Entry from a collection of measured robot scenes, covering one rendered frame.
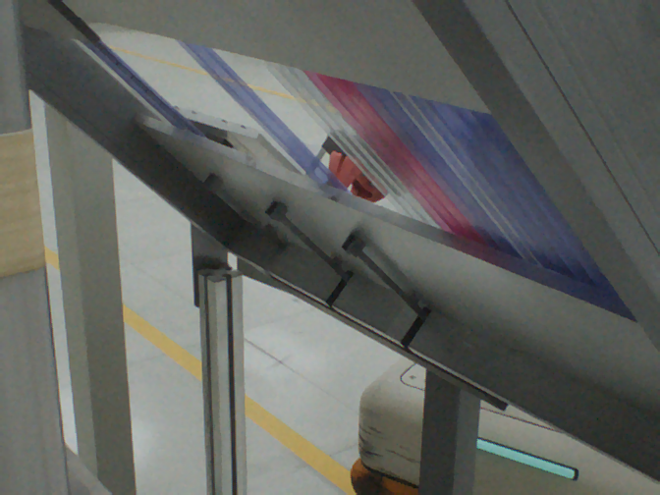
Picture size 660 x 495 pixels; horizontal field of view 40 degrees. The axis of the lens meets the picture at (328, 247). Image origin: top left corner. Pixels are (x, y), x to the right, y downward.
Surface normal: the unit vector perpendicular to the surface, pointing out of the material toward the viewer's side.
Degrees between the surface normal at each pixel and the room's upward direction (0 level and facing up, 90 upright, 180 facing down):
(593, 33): 90
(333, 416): 0
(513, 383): 45
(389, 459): 90
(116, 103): 90
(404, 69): 135
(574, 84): 90
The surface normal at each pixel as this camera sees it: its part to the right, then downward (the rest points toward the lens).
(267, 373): 0.01, -0.94
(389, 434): -0.54, 0.29
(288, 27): -0.57, 0.81
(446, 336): -0.55, -0.52
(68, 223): -0.74, 0.22
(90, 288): 0.67, 0.27
